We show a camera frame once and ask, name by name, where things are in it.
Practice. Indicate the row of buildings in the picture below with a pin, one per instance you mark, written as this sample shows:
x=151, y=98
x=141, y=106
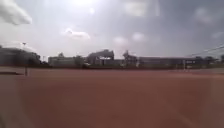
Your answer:
x=100, y=60

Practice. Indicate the pole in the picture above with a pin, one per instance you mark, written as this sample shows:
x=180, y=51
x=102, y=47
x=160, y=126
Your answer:
x=25, y=58

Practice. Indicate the dark building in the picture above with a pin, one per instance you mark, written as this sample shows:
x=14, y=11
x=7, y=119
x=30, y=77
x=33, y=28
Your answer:
x=18, y=57

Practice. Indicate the long low building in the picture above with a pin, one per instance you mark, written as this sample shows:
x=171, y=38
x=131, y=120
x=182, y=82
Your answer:
x=170, y=62

